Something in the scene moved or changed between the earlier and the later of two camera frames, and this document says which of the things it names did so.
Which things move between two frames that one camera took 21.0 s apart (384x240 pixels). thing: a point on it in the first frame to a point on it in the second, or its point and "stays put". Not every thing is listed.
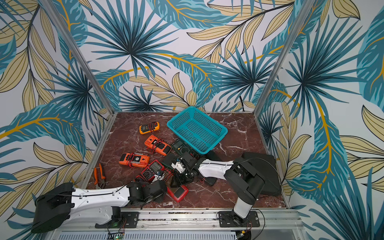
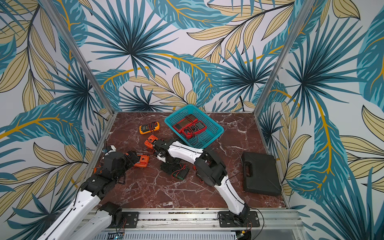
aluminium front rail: x=272 y=225 stays put
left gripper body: x=156 y=200 to x=128 y=163
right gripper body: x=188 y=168 to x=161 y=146
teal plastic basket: x=199 y=130 stays put
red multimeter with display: x=155 y=168 to x=194 y=128
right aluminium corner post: x=306 y=10 stays put
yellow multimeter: x=148 y=128 stays put
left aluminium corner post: x=50 y=7 stays put
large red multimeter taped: x=178 y=193 to x=186 y=121
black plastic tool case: x=265 y=166 stays put
